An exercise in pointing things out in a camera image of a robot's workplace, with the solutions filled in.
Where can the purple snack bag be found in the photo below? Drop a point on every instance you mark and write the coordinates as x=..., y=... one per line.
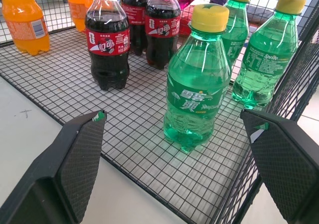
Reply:
x=219, y=0

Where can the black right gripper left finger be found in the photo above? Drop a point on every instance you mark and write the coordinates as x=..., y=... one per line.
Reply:
x=74, y=164

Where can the cola bottle red label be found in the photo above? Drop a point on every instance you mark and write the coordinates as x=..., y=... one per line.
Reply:
x=108, y=42
x=163, y=27
x=134, y=17

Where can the orange soda bottle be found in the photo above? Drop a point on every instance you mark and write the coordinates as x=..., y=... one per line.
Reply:
x=25, y=20
x=78, y=7

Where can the green Sprite bottle yellow cap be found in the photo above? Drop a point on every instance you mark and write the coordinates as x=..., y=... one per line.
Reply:
x=266, y=57
x=197, y=84
x=235, y=25

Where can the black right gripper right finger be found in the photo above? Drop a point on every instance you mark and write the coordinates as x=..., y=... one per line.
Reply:
x=286, y=164

